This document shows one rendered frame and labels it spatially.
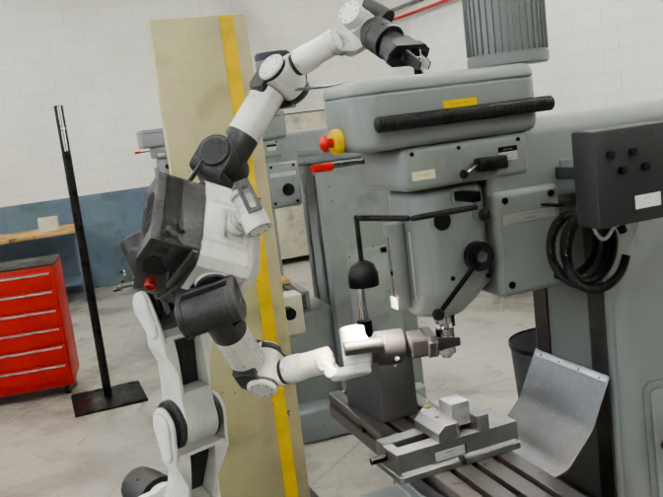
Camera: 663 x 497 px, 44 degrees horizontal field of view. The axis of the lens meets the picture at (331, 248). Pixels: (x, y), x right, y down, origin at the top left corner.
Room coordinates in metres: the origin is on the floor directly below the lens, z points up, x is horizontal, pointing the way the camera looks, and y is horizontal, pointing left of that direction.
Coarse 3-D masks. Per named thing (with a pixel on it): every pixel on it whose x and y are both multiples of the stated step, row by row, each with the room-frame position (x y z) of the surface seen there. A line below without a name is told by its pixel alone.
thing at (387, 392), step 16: (384, 368) 2.24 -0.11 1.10; (400, 368) 2.26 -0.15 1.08; (352, 384) 2.38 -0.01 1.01; (368, 384) 2.29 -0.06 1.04; (384, 384) 2.24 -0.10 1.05; (400, 384) 2.26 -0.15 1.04; (352, 400) 2.39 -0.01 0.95; (368, 400) 2.30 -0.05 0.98; (384, 400) 2.23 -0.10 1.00; (400, 400) 2.26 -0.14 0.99; (416, 400) 2.28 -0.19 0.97; (384, 416) 2.23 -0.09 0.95; (400, 416) 2.25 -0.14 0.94
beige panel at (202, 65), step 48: (192, 48) 3.54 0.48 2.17; (240, 48) 3.61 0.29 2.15; (192, 96) 3.53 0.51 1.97; (240, 96) 3.60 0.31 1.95; (192, 144) 3.52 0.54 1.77; (288, 336) 3.63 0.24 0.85; (288, 384) 3.62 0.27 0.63; (240, 432) 3.53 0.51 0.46; (288, 432) 3.60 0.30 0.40; (240, 480) 3.52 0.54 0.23; (288, 480) 3.59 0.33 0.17
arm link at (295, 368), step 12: (264, 348) 2.05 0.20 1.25; (276, 348) 2.06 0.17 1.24; (264, 360) 2.02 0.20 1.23; (276, 360) 2.04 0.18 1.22; (288, 360) 2.01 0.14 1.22; (300, 360) 2.00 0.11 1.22; (312, 360) 1.98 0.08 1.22; (264, 372) 2.00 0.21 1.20; (276, 372) 2.02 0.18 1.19; (288, 372) 2.00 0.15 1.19; (300, 372) 1.99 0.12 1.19; (312, 372) 1.98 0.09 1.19
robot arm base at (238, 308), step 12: (228, 276) 1.92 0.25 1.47; (192, 288) 1.93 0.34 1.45; (204, 288) 1.91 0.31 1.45; (216, 288) 1.91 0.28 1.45; (228, 288) 1.86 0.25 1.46; (180, 300) 1.88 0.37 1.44; (228, 300) 1.84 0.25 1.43; (240, 300) 1.89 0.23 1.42; (180, 312) 1.84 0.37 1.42; (240, 312) 1.84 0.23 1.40; (180, 324) 1.83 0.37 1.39; (192, 336) 1.87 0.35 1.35
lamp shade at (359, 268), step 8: (352, 264) 1.88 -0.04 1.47; (360, 264) 1.87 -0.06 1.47; (368, 264) 1.87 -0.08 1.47; (352, 272) 1.87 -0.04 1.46; (360, 272) 1.86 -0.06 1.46; (368, 272) 1.86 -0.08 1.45; (376, 272) 1.87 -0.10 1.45; (352, 280) 1.86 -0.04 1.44; (360, 280) 1.85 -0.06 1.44; (368, 280) 1.85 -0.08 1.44; (376, 280) 1.87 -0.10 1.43; (352, 288) 1.87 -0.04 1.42; (360, 288) 1.85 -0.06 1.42
